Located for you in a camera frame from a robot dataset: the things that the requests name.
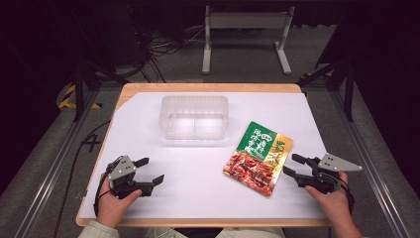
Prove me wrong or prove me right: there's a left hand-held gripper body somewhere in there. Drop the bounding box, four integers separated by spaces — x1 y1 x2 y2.
106 155 154 200

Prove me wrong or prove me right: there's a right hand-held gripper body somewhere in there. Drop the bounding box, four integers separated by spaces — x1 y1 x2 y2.
295 152 364 195

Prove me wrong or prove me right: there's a green and red snack packet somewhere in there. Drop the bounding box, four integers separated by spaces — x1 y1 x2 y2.
222 120 294 198

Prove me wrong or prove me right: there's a clear plastic container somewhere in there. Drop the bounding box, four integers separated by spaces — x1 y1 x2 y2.
157 94 230 141

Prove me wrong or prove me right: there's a person's right hand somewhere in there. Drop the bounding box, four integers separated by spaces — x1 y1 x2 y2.
304 172 353 226

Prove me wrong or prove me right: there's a person's left hand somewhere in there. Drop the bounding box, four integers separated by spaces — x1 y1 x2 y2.
95 179 144 229

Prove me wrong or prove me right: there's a white table mat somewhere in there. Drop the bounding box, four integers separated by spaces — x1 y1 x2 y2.
79 91 328 220

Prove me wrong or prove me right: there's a person's light clothing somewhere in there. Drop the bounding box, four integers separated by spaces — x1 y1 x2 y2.
144 226 285 238

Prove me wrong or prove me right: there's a yellow black hazard tape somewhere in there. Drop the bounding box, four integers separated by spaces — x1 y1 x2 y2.
57 83 102 110

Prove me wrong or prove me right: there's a white metal stand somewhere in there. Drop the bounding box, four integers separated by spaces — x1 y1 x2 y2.
201 5 296 76

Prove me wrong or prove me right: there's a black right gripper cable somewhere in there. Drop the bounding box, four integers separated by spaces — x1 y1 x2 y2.
325 172 357 214

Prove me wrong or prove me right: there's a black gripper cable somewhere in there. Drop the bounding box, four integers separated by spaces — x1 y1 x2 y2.
325 172 357 214
93 156 124 217

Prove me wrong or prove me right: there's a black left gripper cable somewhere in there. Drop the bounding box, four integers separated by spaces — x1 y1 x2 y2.
93 156 124 217

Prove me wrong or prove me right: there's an aluminium floor rail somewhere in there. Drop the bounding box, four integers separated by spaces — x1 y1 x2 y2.
13 88 101 238
329 88 414 238

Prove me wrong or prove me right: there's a black floor cable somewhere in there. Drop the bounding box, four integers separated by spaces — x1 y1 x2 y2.
53 120 112 238

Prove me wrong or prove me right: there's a black metal frame stand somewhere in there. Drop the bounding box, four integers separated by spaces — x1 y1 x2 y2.
296 58 360 122
67 49 131 123

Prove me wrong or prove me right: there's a tangle of black cables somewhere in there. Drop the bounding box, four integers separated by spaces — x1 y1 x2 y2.
130 4 206 83

